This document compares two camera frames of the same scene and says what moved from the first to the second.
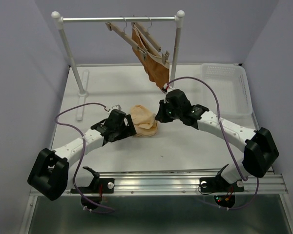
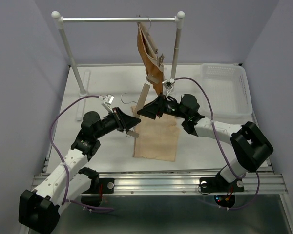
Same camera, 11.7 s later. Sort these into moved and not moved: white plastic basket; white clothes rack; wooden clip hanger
Moved: wooden clip hanger
Not moved: white plastic basket; white clothes rack
